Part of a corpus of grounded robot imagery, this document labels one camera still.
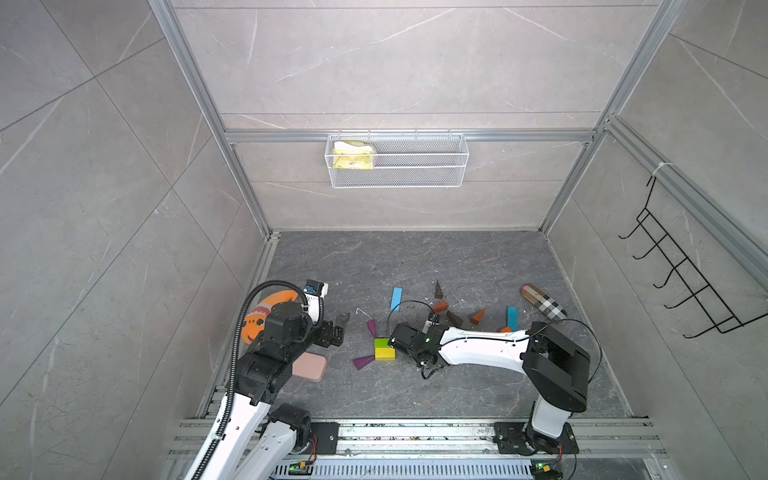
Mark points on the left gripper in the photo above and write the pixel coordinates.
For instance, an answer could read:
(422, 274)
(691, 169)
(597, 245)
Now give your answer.
(324, 338)

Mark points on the yellow block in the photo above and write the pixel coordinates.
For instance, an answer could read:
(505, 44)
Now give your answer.
(385, 354)

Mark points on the light blue long block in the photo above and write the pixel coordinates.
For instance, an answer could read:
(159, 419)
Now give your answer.
(396, 299)

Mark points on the green block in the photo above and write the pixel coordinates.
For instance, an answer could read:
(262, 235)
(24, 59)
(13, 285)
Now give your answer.
(382, 344)

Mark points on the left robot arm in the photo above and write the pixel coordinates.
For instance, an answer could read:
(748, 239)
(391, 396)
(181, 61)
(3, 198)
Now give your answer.
(249, 438)

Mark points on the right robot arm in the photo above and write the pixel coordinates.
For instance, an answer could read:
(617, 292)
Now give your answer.
(557, 367)

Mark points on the brown wedge flat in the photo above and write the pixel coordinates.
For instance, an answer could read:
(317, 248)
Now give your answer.
(454, 319)

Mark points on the pink rounded case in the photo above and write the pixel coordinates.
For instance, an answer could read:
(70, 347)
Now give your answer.
(310, 366)

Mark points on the orange plush fish toy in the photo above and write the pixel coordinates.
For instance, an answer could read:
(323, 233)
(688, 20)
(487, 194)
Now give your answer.
(254, 322)

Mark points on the teal blue block right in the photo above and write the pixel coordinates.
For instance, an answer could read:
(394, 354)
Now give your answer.
(512, 318)

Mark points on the plaid patterned pouch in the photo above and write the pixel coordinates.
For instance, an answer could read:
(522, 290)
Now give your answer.
(543, 302)

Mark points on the yellow cloth in basket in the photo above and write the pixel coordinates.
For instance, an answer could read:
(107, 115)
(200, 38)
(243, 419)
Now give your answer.
(352, 155)

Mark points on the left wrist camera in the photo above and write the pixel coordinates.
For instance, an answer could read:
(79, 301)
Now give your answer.
(315, 291)

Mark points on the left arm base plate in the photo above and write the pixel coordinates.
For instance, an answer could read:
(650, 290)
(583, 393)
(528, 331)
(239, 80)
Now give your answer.
(327, 434)

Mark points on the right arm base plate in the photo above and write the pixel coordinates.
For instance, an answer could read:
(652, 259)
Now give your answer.
(521, 439)

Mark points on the white wire mesh basket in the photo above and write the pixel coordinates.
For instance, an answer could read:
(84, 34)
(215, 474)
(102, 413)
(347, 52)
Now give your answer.
(404, 160)

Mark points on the metal front rail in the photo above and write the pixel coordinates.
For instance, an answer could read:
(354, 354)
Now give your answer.
(464, 449)

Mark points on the black wire hook rack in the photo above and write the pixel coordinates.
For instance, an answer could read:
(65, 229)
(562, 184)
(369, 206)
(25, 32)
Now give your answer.
(718, 315)

